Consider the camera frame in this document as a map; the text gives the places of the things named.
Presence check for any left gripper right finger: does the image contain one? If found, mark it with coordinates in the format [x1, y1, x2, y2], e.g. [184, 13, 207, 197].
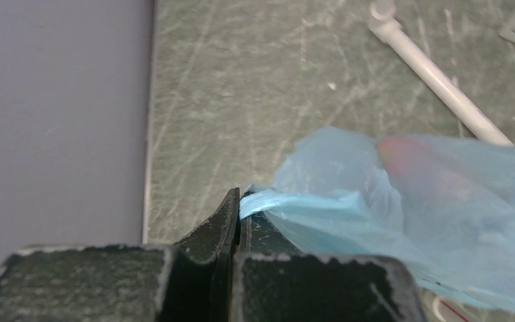
[229, 214, 426, 321]

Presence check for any white PVC pipe frame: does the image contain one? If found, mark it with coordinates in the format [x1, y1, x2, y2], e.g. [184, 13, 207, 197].
[367, 1, 513, 146]

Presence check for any blue plastic bag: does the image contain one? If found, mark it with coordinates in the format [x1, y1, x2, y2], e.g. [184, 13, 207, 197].
[239, 127, 515, 313]

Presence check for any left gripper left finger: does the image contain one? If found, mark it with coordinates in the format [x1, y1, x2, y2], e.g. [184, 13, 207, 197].
[0, 189, 240, 321]

